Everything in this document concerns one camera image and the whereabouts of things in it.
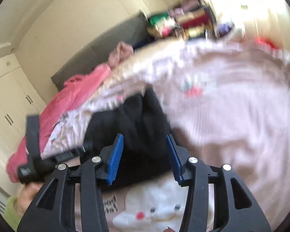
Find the white built-in wardrobe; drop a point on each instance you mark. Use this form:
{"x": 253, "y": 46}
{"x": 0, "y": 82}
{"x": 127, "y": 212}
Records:
{"x": 18, "y": 98}

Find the light green sleeve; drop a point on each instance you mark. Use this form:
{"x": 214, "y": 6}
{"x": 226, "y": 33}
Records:
{"x": 10, "y": 213}

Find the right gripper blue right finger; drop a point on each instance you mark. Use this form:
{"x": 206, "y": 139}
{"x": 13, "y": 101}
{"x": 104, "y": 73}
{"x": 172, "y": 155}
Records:
{"x": 174, "y": 159}

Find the dark grey headboard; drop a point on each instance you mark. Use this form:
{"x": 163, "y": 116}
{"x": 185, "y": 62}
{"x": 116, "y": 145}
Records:
{"x": 130, "y": 31}

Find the black and orange garment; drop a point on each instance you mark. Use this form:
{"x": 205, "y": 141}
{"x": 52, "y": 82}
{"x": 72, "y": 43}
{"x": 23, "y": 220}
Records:
{"x": 144, "y": 127}

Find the dusty pink crumpled garment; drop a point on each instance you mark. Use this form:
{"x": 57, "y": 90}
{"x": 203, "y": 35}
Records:
{"x": 122, "y": 52}

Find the person's left hand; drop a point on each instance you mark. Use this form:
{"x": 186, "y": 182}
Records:
{"x": 26, "y": 196}

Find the pink blanket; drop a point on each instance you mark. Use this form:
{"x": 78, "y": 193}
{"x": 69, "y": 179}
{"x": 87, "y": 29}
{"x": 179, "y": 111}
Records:
{"x": 77, "y": 90}

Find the person's right hand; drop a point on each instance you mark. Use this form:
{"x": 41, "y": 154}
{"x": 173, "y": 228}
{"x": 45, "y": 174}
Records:
{"x": 169, "y": 229}

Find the pile of folded clothes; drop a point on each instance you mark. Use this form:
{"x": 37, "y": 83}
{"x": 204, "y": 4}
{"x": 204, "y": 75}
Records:
{"x": 188, "y": 20}

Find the lilac strawberry print sheet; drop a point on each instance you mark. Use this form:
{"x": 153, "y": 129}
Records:
{"x": 226, "y": 103}

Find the dark navy garment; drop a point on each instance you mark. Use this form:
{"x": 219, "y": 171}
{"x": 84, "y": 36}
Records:
{"x": 143, "y": 42}

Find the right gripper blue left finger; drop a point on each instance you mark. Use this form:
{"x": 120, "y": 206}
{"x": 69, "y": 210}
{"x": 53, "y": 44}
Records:
{"x": 114, "y": 159}

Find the red plastic bag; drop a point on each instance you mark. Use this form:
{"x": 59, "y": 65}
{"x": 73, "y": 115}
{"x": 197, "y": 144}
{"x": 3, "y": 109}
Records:
{"x": 265, "y": 43}

